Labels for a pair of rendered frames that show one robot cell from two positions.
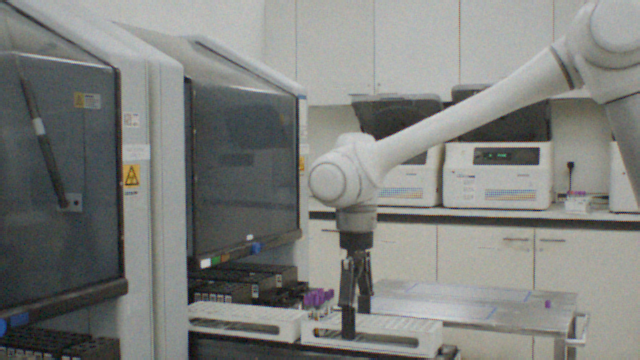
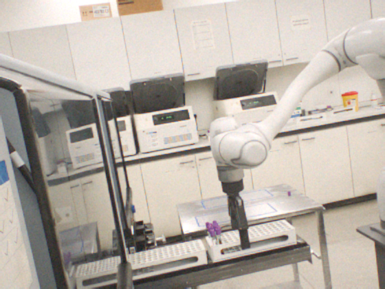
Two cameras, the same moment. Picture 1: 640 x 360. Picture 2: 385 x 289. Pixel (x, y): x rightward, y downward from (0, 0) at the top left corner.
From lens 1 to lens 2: 0.79 m
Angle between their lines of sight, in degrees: 30
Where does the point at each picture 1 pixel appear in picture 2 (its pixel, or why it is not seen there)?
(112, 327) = not seen: outside the picture
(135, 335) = not seen: outside the picture
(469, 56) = (134, 62)
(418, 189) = (124, 146)
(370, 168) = (269, 138)
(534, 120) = (175, 94)
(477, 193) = (159, 141)
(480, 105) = (301, 89)
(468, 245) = (160, 171)
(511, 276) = (187, 183)
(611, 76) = not seen: outside the picture
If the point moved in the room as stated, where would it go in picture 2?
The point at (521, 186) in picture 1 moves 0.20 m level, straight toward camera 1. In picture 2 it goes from (183, 132) to (188, 133)
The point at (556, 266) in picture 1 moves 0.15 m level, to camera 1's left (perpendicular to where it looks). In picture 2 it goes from (209, 171) to (195, 175)
